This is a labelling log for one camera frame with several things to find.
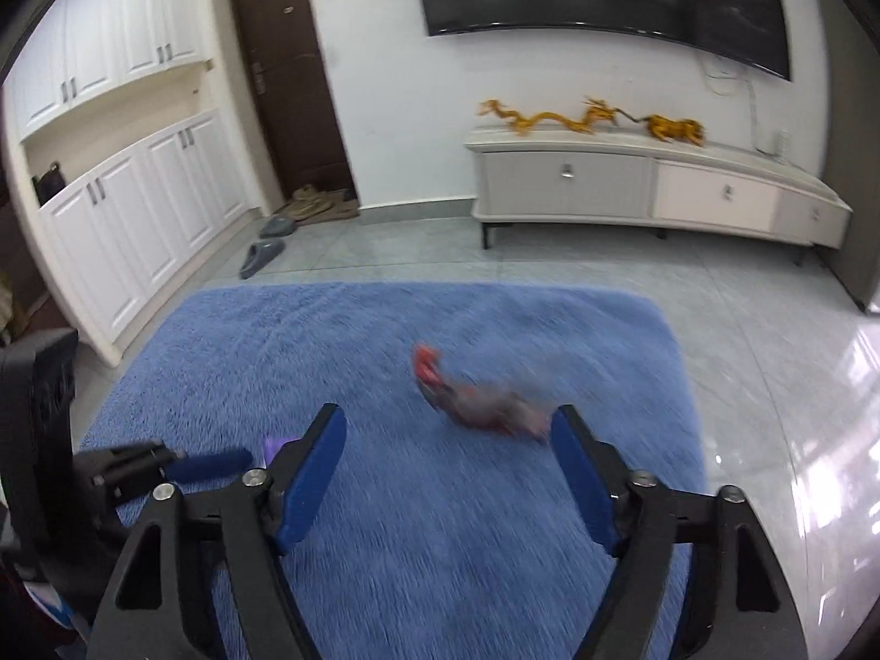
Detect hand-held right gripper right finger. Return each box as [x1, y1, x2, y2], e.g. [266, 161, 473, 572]
[550, 404, 812, 660]

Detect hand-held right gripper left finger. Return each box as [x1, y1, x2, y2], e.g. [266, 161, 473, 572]
[89, 404, 348, 660]

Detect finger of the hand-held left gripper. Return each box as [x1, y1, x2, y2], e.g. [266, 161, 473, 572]
[74, 443, 257, 506]

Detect purple wrapper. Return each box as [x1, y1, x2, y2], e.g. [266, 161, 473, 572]
[263, 434, 300, 469]

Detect red wrapper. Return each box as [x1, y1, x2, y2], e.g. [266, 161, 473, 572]
[411, 344, 554, 441]

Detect blue fluffy rug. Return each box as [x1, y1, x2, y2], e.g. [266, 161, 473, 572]
[79, 282, 709, 660]

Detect black bag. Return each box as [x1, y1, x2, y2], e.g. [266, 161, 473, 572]
[32, 161, 66, 206]

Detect white TV cabinet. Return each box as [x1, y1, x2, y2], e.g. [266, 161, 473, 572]
[464, 125, 854, 266]

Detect long golden dragon figurine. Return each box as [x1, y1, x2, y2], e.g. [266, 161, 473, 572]
[479, 97, 637, 137]

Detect short golden animal figurine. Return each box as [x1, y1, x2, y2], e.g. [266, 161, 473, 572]
[642, 113, 708, 147]

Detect dark brown door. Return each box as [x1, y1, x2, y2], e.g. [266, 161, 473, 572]
[227, 0, 359, 211]

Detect white wall cupboard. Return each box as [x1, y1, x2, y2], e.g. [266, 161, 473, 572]
[3, 0, 250, 369]

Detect white wall cables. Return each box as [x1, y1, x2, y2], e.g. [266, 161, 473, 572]
[705, 55, 763, 152]

